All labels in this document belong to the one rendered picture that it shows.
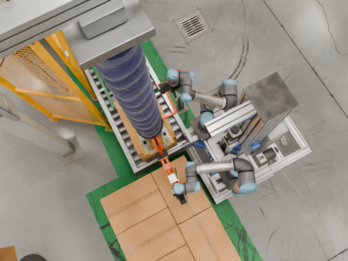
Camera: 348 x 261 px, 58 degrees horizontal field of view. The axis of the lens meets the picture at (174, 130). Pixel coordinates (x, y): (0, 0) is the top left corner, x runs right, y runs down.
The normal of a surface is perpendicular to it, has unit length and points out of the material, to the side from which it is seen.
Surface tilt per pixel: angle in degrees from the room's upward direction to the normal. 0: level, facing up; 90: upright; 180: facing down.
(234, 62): 0
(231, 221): 0
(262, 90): 0
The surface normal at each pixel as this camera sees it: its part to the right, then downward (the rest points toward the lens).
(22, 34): 0.47, 0.85
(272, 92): -0.04, -0.25
